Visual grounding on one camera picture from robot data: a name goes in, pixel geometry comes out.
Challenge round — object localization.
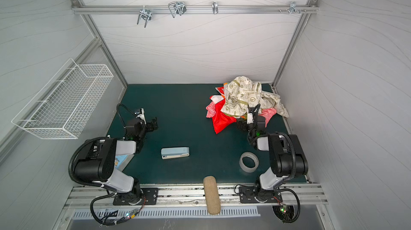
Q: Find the red cloth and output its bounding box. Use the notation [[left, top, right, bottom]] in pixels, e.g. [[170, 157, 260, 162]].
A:
[[206, 87, 237, 134]]

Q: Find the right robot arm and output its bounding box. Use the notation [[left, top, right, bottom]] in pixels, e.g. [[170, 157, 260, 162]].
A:
[[234, 104, 308, 224]]

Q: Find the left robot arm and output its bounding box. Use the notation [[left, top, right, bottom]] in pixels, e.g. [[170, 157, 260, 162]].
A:
[[68, 109, 158, 226]]

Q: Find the pink patterned cloth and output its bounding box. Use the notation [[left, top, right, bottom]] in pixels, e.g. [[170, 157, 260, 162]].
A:
[[206, 101, 277, 134]]

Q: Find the cream patterned cloth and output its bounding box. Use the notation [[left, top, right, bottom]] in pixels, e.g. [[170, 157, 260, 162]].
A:
[[220, 76, 289, 118]]

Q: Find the light blue stapler case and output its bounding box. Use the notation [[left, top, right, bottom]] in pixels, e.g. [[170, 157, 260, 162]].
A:
[[161, 147, 189, 160]]

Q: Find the clear tape roll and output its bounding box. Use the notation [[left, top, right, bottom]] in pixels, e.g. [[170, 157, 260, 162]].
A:
[[239, 152, 260, 173]]

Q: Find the green table mat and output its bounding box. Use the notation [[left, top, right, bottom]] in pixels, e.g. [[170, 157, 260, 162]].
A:
[[108, 84, 269, 184]]

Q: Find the blue tissue packet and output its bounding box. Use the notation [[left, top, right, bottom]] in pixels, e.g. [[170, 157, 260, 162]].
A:
[[115, 154, 134, 171]]

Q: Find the tan cork roller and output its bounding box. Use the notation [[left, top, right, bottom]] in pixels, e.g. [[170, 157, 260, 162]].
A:
[[203, 176, 221, 215]]

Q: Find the metal U-bolt clamp left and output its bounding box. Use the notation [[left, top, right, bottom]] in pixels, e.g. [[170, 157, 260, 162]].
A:
[[137, 6, 152, 28]]

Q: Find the metal u-bolt clamp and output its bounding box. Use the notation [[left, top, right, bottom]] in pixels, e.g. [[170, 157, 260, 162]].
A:
[[137, 6, 152, 28], [168, 1, 187, 18]]

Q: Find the white vent grille strip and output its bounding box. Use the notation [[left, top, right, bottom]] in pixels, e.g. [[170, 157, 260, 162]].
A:
[[72, 206, 261, 220]]

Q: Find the metal U-bolt clamp middle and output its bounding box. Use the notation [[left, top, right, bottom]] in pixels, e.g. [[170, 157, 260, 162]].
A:
[[168, 1, 187, 18]]

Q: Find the small metal hook clamp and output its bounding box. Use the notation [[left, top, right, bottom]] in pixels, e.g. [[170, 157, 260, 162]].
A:
[[211, 1, 218, 15]]

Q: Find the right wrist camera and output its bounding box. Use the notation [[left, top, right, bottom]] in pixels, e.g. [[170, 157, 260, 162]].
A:
[[247, 113, 254, 125]]

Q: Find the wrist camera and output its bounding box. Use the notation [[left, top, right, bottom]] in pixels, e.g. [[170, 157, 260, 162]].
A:
[[134, 108, 147, 124], [247, 113, 254, 125]]

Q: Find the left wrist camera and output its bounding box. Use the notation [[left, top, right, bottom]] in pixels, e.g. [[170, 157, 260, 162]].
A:
[[134, 108, 147, 124]]

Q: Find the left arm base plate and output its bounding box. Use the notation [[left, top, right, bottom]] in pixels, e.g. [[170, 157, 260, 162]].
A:
[[113, 188, 159, 206]]

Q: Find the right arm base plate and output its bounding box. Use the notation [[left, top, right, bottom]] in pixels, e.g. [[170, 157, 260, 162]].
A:
[[234, 185, 283, 204]]

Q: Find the aluminium front rail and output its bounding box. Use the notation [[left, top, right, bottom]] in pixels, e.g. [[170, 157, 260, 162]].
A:
[[63, 184, 328, 209]]

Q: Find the white wire basket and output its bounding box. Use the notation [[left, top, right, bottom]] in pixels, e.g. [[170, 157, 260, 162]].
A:
[[11, 59, 113, 140]]

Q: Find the metal crossbar rail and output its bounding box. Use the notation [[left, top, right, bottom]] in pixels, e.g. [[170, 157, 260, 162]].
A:
[[72, 4, 319, 15]]

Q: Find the metal bracket clamp right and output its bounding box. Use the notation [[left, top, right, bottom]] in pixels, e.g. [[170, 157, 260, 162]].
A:
[[278, 1, 307, 14]]

